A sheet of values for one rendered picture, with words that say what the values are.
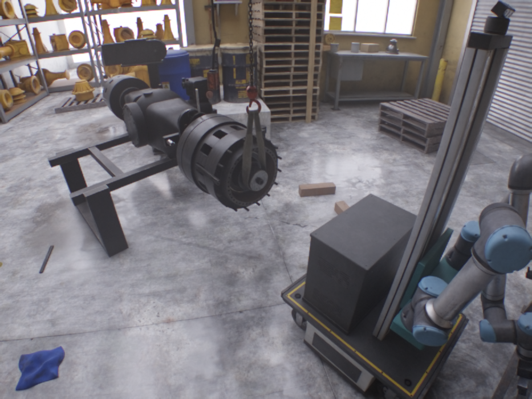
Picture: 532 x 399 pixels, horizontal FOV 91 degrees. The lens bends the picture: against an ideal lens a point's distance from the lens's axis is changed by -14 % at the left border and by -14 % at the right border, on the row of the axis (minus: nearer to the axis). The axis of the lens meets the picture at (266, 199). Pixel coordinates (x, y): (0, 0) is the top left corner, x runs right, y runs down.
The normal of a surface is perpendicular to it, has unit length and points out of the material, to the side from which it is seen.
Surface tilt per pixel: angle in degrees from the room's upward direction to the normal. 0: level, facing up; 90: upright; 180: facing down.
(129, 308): 0
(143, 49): 90
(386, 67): 90
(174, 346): 0
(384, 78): 90
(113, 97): 90
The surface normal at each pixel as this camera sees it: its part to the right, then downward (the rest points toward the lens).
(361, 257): 0.00, -0.83
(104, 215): 0.70, 0.40
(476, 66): -0.75, 0.36
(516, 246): -0.39, 0.40
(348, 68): 0.22, 0.54
